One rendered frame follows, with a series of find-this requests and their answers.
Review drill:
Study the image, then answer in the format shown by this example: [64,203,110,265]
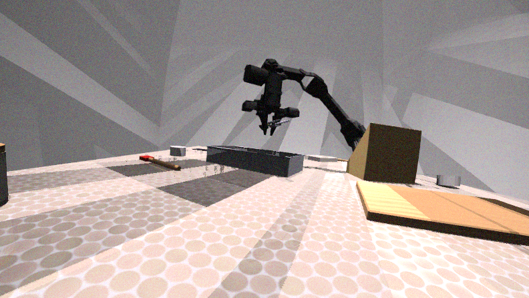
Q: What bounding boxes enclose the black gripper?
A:
[242,87,300,135]

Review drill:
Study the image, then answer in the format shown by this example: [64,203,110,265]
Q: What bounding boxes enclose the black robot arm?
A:
[243,59,366,152]

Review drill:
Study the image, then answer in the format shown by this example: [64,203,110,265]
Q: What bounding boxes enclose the white cylinder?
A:
[170,146,186,156]

